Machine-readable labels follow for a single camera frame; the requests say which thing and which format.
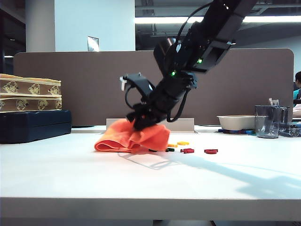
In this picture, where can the orange microfiber cloth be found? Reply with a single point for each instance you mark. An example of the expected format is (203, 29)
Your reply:
(150, 139)

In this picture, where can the yellow letter magnet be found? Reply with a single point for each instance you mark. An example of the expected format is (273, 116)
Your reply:
(173, 145)
(183, 142)

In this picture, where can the white paper bowl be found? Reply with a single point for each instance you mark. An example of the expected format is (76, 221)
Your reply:
(235, 122)

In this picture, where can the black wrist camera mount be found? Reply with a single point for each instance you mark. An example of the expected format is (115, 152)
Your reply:
(141, 81)

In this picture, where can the clear plastic container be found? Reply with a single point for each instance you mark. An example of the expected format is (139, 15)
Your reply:
(291, 130)

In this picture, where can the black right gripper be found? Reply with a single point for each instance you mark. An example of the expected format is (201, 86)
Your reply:
(171, 94)

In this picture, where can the blue flat mat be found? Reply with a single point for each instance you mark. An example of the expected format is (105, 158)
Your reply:
(244, 132)

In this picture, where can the clear grey plastic cup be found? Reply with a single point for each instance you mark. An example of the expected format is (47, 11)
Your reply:
(267, 124)

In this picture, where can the dark blue plastic case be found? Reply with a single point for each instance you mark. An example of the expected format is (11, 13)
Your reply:
(35, 127)

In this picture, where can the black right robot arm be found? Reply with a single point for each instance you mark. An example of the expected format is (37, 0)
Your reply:
(221, 26)

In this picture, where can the brown desk partition panel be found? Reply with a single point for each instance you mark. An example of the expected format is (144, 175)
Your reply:
(82, 82)

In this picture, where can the long ceiling light strip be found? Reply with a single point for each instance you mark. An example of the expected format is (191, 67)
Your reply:
(152, 20)

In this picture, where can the red letter magnet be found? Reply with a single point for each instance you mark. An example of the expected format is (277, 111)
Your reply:
(211, 151)
(187, 150)

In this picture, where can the small framed wall sign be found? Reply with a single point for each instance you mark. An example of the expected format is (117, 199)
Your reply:
(93, 43)

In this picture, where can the person in teal shirt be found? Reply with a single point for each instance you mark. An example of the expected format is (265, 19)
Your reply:
(297, 91)

